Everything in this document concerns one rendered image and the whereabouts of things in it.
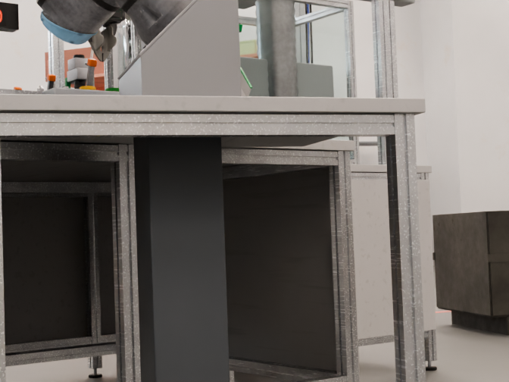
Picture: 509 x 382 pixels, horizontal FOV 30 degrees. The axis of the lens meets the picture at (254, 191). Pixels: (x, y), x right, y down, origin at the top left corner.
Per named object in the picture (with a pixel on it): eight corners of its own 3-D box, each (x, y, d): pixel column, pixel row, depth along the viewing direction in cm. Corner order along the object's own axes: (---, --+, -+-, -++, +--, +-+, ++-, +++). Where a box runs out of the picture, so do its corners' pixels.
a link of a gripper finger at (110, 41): (110, 58, 242) (109, 23, 243) (100, 62, 247) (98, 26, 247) (121, 59, 244) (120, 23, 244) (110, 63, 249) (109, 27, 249)
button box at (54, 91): (132, 116, 237) (132, 91, 237) (54, 112, 224) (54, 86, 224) (119, 119, 242) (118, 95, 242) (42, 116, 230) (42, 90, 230)
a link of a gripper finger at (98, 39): (99, 57, 241) (98, 21, 241) (88, 61, 245) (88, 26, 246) (110, 58, 242) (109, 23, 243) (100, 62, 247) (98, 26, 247)
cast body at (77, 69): (92, 79, 255) (92, 54, 255) (77, 79, 252) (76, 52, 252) (78, 84, 262) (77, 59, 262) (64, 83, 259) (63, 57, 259)
